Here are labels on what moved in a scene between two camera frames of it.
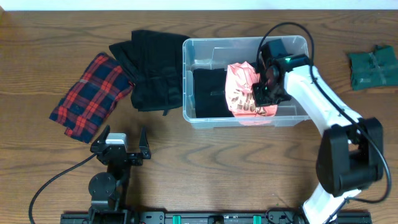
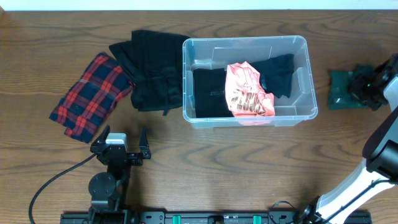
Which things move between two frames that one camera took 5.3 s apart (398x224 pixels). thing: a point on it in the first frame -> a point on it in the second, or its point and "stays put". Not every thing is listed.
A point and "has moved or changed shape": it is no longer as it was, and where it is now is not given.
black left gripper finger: [102, 139] stays put
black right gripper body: [267, 93] -> [369, 95]
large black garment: [153, 60] stays put
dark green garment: [377, 68] has moved or changed shape
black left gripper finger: [144, 147] stays put
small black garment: [211, 101] stays put
